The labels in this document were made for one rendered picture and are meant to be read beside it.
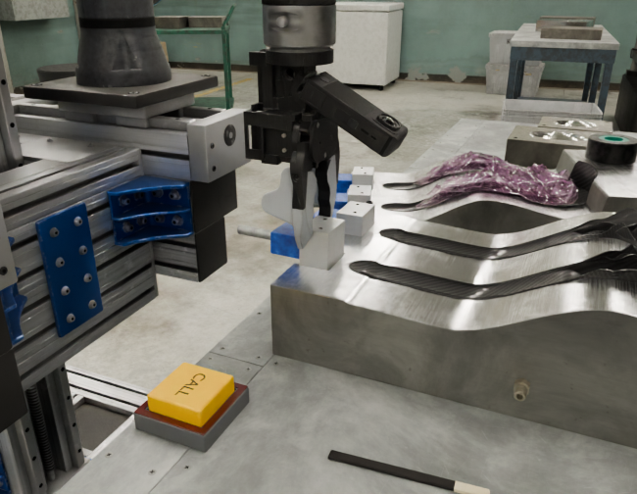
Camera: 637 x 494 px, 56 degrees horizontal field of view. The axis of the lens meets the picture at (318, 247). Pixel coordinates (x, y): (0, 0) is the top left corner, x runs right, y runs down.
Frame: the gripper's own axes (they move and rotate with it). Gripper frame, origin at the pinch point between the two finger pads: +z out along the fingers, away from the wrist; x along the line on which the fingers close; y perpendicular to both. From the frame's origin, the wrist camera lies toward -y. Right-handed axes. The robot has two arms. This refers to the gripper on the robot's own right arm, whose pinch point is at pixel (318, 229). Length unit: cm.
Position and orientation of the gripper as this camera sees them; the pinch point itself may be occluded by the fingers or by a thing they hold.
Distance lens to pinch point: 70.2
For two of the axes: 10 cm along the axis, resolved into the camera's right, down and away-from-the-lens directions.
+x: -4.1, 3.7, -8.4
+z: 0.0, 9.1, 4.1
